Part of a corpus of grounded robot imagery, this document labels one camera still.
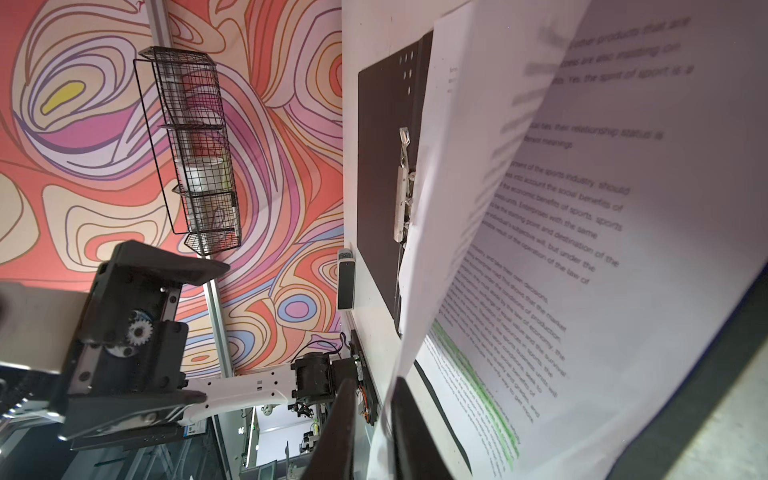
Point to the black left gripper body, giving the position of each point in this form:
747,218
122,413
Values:
123,369

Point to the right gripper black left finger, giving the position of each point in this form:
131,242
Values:
333,456

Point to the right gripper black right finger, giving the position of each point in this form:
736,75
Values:
414,454

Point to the printed paper sheet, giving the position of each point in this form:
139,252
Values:
441,199
619,215

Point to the black file folder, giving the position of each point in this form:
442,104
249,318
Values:
391,96

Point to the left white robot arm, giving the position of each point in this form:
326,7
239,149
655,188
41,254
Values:
37,329

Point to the metal folder clip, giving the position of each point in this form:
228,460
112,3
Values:
404,184

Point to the white tape roll in basket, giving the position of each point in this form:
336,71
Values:
207,175

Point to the left black wire basket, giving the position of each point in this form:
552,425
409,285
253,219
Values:
192,108

